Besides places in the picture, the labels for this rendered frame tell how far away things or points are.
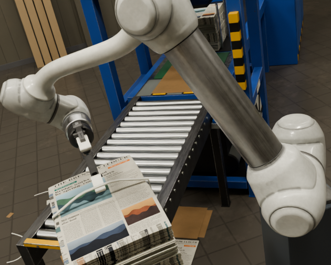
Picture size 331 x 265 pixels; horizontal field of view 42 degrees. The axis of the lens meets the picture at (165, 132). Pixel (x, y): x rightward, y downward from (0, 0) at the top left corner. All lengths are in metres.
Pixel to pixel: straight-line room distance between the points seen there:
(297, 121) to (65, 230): 0.71
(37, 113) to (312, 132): 0.81
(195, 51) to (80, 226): 0.55
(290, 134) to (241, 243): 1.56
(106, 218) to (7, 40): 6.08
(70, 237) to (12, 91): 0.47
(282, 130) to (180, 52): 0.42
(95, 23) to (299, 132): 1.78
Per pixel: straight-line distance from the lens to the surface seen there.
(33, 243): 1.84
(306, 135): 1.27
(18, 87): 1.38
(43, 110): 1.39
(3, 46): 7.17
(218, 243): 2.76
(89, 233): 1.19
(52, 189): 1.43
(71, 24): 7.09
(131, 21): 0.95
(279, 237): 1.48
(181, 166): 2.02
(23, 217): 3.50
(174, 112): 2.54
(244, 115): 1.05
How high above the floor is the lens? 1.91
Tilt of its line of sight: 28 degrees down
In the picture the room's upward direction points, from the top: 12 degrees counter-clockwise
